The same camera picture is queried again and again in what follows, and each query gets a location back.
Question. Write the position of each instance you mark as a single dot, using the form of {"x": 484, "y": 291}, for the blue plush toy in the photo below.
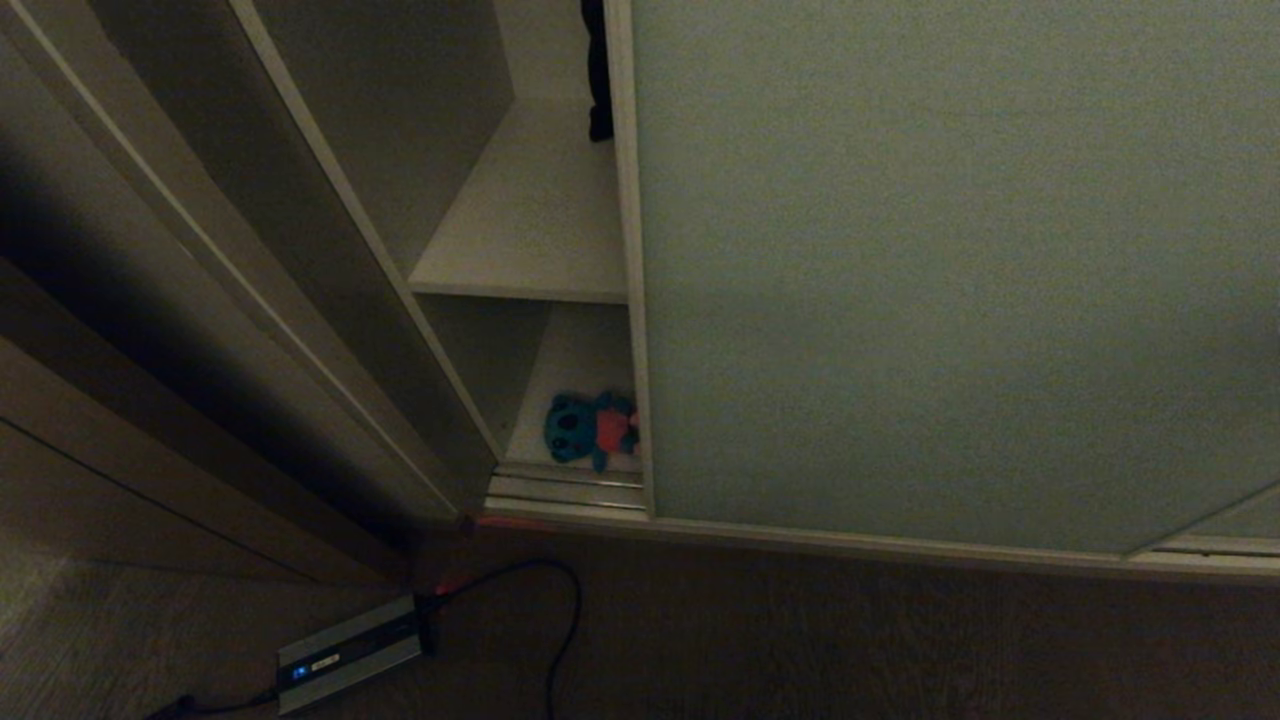
{"x": 585, "y": 428}

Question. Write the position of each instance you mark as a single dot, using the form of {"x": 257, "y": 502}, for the pale sliding wardrobe door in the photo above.
{"x": 950, "y": 270}

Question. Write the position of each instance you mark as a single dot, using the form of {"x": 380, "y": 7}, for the grey power adapter box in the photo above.
{"x": 350, "y": 652}

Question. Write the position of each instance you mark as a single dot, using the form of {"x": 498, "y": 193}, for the white wardrobe shelf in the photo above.
{"x": 535, "y": 215}

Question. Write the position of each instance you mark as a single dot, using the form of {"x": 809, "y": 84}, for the beige wooden wardrobe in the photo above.
{"x": 330, "y": 260}

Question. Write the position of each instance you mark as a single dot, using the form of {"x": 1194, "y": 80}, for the black hanging garment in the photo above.
{"x": 598, "y": 70}

